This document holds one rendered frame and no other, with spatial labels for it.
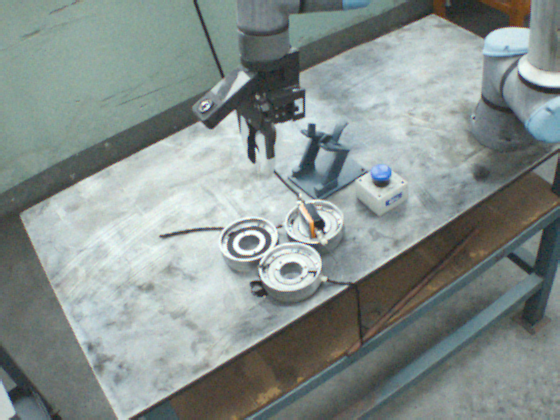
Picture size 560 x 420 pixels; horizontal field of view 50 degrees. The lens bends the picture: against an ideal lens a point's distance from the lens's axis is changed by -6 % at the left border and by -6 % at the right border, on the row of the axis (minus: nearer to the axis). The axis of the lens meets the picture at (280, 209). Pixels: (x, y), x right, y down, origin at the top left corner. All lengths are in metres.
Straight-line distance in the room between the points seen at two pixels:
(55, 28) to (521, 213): 1.78
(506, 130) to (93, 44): 1.74
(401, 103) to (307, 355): 0.60
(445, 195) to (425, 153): 0.13
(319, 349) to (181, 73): 1.75
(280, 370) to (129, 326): 0.34
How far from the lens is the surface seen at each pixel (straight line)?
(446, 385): 1.89
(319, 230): 1.09
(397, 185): 1.18
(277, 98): 0.95
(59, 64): 2.57
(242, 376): 1.30
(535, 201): 1.60
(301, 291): 1.04
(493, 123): 1.32
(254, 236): 1.15
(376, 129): 1.38
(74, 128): 2.71
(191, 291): 1.12
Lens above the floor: 1.65
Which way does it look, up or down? 44 degrees down
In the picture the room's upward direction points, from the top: 11 degrees counter-clockwise
